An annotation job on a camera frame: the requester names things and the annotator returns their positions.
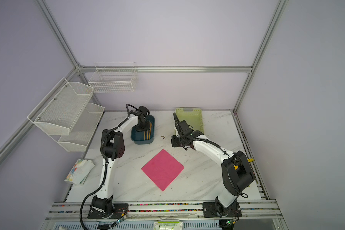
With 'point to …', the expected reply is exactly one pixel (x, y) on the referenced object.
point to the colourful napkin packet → (79, 171)
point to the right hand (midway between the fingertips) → (172, 141)
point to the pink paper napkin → (163, 170)
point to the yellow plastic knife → (150, 126)
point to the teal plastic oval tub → (137, 137)
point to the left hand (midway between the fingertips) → (145, 129)
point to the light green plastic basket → (192, 116)
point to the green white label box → (168, 225)
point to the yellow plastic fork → (144, 134)
